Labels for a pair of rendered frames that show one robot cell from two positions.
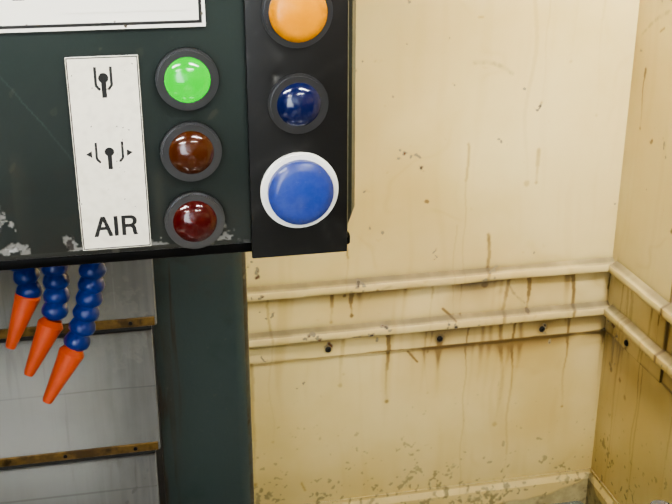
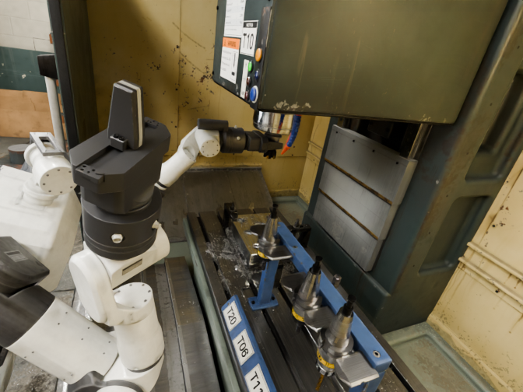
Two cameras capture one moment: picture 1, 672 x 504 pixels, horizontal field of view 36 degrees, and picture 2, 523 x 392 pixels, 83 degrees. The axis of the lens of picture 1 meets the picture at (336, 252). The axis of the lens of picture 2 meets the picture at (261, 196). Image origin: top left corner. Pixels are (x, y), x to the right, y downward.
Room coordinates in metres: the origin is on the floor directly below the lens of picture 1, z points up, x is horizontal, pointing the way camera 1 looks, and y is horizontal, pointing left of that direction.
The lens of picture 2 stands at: (0.33, -0.67, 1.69)
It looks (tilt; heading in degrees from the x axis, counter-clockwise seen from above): 26 degrees down; 76
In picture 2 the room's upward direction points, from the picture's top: 9 degrees clockwise
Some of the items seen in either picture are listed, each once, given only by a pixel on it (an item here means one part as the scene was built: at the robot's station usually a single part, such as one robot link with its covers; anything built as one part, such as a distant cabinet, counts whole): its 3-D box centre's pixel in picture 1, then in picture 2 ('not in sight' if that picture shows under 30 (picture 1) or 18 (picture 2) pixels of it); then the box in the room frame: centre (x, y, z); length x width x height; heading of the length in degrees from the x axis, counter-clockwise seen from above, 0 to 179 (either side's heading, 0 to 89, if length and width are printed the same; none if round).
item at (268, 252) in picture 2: not in sight; (276, 253); (0.55, -0.06, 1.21); 0.07 x 0.05 x 0.01; 12
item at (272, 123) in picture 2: not in sight; (276, 111); (0.59, 0.35, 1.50); 0.16 x 0.16 x 0.12
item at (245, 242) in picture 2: not in sight; (263, 236); (0.63, 0.38, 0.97); 0.29 x 0.23 x 0.05; 102
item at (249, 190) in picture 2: not in sight; (213, 206); (0.45, 1.00, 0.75); 0.89 x 0.67 x 0.26; 12
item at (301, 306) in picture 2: not in sight; (307, 299); (0.58, -0.22, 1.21); 0.06 x 0.06 x 0.03
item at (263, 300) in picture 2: not in sight; (269, 270); (0.58, 0.06, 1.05); 0.10 x 0.05 x 0.30; 12
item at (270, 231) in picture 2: not in sight; (271, 226); (0.53, 0.00, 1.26); 0.04 x 0.04 x 0.07
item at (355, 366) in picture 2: not in sight; (352, 369); (0.61, -0.38, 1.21); 0.07 x 0.05 x 0.01; 12
